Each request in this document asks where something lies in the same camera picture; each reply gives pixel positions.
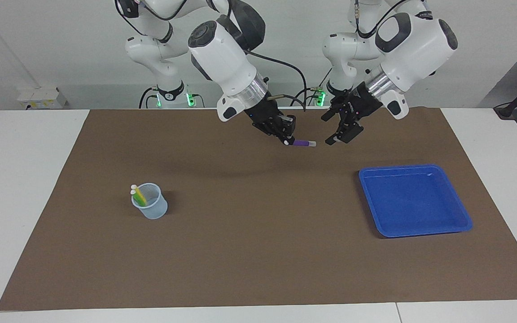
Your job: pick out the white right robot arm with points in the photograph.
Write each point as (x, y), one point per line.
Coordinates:
(222, 58)

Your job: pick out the yellow pen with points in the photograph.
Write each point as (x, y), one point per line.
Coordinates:
(136, 197)

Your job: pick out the blue plastic tray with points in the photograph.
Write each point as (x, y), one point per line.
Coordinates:
(413, 202)

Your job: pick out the green pen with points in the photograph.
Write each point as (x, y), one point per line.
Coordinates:
(141, 196)

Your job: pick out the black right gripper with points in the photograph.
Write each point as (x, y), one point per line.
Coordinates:
(265, 114)

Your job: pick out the white power strip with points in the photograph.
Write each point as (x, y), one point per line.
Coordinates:
(41, 98)

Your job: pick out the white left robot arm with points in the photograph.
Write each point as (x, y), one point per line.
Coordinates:
(415, 45)

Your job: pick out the purple pen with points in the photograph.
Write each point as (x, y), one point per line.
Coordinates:
(303, 143)

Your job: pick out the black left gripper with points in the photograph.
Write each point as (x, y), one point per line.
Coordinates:
(352, 105)

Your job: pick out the brown table mat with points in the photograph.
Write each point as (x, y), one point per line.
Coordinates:
(249, 233)

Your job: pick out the translucent pale blue cup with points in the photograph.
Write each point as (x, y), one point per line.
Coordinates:
(153, 206)

